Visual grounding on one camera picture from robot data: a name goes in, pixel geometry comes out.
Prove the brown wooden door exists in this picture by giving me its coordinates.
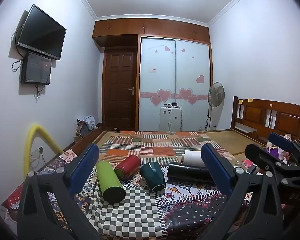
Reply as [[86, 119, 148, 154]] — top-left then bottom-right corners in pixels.
[[102, 49, 138, 132]]

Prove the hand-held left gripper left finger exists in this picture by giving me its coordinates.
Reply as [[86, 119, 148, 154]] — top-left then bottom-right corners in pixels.
[[17, 143, 102, 240]]

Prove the yellow foam tube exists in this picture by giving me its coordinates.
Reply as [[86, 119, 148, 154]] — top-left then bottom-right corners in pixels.
[[24, 124, 65, 176]]

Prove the small black wall monitor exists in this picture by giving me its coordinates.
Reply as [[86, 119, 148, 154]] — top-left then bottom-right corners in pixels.
[[21, 51, 52, 85]]

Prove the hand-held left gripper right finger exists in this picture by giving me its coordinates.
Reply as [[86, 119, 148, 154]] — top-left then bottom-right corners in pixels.
[[201, 143, 284, 240]]

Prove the large black wall television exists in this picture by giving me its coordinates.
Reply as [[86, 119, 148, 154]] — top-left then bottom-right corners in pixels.
[[17, 4, 67, 61]]

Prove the wall power outlet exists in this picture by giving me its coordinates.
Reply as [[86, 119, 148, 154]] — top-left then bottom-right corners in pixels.
[[30, 147, 44, 159]]

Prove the wooden bed frame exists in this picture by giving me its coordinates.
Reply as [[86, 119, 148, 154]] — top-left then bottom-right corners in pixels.
[[65, 126, 106, 155]]

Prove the pile of clothes and bags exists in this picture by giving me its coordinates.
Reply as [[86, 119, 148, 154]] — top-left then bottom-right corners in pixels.
[[76, 115, 100, 141]]

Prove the pile of colourful toys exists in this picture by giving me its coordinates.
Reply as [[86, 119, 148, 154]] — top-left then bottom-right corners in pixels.
[[265, 133, 300, 168]]

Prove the white thin cable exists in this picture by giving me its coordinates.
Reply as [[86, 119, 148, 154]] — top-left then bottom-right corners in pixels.
[[233, 159, 251, 171]]

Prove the striped patchwork blanket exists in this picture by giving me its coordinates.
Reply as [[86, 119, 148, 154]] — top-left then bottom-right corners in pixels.
[[97, 130, 237, 165]]

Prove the red cup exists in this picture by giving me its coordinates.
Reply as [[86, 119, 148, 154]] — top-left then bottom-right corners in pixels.
[[114, 155, 141, 181]]

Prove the black cup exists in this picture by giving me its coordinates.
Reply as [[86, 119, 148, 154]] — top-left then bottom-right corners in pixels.
[[167, 162, 215, 183]]

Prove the white cup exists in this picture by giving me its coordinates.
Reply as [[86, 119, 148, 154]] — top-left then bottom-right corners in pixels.
[[181, 150, 207, 167]]

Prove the frosted sliding door with hearts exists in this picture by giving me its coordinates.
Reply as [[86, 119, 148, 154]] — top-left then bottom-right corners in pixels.
[[139, 37, 176, 132], [175, 40, 211, 131]]

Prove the green cup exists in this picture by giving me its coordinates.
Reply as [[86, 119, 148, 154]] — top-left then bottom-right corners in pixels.
[[96, 160, 126, 204]]

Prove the black wall cable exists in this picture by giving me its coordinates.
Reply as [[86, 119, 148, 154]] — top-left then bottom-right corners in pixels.
[[10, 24, 25, 72], [35, 84, 46, 98]]

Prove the wooden bed headboard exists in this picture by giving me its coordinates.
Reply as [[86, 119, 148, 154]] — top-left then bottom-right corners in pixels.
[[231, 96, 300, 147]]

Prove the standing fan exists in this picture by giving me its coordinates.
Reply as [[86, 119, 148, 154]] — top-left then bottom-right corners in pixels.
[[205, 82, 225, 131]]

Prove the wooden wardrobe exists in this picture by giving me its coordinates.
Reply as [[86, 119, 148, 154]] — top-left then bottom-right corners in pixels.
[[92, 18, 213, 132]]

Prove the floral checkered quilt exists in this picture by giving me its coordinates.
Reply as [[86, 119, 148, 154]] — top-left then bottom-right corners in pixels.
[[2, 148, 255, 240]]

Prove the dark teal faceted cup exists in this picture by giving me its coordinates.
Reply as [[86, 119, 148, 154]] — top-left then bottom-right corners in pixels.
[[139, 162, 167, 193]]

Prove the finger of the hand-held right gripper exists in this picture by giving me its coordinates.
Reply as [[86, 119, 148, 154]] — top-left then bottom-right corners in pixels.
[[244, 144, 289, 178], [268, 132, 300, 162]]

